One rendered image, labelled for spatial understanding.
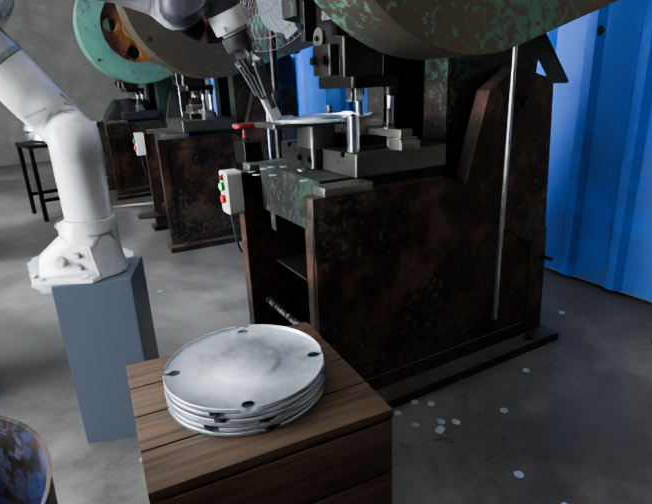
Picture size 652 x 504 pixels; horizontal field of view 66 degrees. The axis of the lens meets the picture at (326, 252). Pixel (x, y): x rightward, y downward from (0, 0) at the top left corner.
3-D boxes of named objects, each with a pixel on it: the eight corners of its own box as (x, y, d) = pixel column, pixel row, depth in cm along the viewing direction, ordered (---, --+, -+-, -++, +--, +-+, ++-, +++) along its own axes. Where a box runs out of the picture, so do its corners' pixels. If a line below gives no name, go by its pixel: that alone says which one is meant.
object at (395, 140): (401, 150, 128) (401, 109, 124) (364, 145, 142) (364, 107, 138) (419, 148, 131) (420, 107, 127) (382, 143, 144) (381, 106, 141)
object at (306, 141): (277, 175, 132) (273, 123, 128) (257, 169, 144) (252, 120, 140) (356, 164, 144) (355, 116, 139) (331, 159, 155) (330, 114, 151)
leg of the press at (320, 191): (328, 436, 131) (311, 72, 102) (307, 413, 141) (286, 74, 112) (557, 340, 173) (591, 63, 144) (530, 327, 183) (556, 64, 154)
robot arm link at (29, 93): (-24, 80, 101) (-15, 82, 116) (75, 173, 114) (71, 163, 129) (20, 46, 103) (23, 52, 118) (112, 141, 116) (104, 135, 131)
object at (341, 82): (353, 98, 134) (352, 76, 132) (317, 97, 151) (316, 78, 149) (400, 95, 142) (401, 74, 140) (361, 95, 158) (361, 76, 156)
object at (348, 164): (356, 178, 127) (356, 154, 125) (281, 159, 164) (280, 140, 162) (446, 165, 140) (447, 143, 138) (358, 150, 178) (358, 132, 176)
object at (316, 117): (252, 120, 147) (252, 117, 147) (336, 114, 160) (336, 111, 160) (296, 125, 123) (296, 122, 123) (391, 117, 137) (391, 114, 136)
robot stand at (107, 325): (87, 443, 132) (50, 286, 118) (103, 403, 149) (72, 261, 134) (158, 433, 135) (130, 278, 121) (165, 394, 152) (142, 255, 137)
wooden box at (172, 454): (181, 665, 80) (147, 494, 69) (151, 499, 113) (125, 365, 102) (393, 561, 96) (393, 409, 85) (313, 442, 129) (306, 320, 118)
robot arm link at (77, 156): (66, 232, 110) (41, 115, 102) (63, 215, 125) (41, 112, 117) (119, 224, 114) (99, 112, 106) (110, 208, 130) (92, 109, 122)
